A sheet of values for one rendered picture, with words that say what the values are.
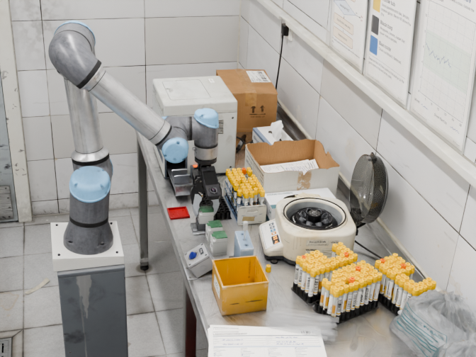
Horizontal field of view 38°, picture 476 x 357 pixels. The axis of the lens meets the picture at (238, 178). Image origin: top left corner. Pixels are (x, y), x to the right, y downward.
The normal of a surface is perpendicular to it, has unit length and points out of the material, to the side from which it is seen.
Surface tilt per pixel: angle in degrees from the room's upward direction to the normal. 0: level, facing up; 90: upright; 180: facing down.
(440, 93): 93
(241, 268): 90
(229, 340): 1
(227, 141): 90
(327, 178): 91
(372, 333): 0
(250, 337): 0
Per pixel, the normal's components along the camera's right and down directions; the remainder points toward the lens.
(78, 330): 0.25, 0.46
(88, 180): 0.14, -0.82
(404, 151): -0.97, 0.08
